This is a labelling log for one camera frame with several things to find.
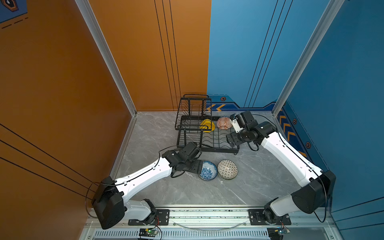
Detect green circuit board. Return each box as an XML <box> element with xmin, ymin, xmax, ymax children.
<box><xmin>138</xmin><ymin>228</ymin><xmax>160</xmax><ymax>240</ymax></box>
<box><xmin>267</xmin><ymin>228</ymin><xmax>291</xmax><ymax>240</ymax></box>

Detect left green circuit board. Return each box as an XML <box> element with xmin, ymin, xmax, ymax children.
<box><xmin>138</xmin><ymin>228</ymin><xmax>160</xmax><ymax>240</ymax></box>

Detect orange patterned bowl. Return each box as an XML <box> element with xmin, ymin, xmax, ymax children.
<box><xmin>216</xmin><ymin>116</ymin><xmax>232</xmax><ymax>130</ymax></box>

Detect black wire dish rack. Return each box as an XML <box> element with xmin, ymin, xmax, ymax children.
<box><xmin>175</xmin><ymin>94</ymin><xmax>240</xmax><ymax>155</ymax></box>

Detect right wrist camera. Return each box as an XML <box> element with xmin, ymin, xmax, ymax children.
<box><xmin>230</xmin><ymin>114</ymin><xmax>244</xmax><ymax>133</ymax></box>

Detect aluminium right corner post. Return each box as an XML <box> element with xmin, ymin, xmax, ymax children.
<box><xmin>272</xmin><ymin>0</ymin><xmax>345</xmax><ymax>117</ymax></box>

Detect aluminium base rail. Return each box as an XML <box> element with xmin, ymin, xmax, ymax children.
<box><xmin>80</xmin><ymin>206</ymin><xmax>343</xmax><ymax>240</ymax></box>

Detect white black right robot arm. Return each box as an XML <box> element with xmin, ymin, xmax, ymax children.
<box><xmin>226</xmin><ymin>111</ymin><xmax>336</xmax><ymax>225</ymax></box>

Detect aluminium left corner post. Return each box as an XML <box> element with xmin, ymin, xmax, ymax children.
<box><xmin>75</xmin><ymin>0</ymin><xmax>137</xmax><ymax>117</ymax></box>

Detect right green circuit board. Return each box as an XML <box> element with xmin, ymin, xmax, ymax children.
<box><xmin>267</xmin><ymin>228</ymin><xmax>291</xmax><ymax>240</ymax></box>

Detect brown patterned bowl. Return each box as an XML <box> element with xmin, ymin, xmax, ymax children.
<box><xmin>217</xmin><ymin>160</ymin><xmax>238</xmax><ymax>180</ymax></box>

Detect yellow bowl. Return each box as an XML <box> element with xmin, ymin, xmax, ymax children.
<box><xmin>199</xmin><ymin>119</ymin><xmax>216</xmax><ymax>133</ymax></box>

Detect aluminium corner post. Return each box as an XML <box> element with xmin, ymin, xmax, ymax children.
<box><xmin>272</xmin><ymin>0</ymin><xmax>345</xmax><ymax>117</ymax></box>
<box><xmin>75</xmin><ymin>0</ymin><xmax>137</xmax><ymax>117</ymax></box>

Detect blue floral bowl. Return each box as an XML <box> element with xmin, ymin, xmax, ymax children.
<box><xmin>199</xmin><ymin>161</ymin><xmax>218</xmax><ymax>181</ymax></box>

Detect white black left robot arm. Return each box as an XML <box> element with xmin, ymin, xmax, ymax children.
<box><xmin>91</xmin><ymin>142</ymin><xmax>203</xmax><ymax>230</ymax></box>

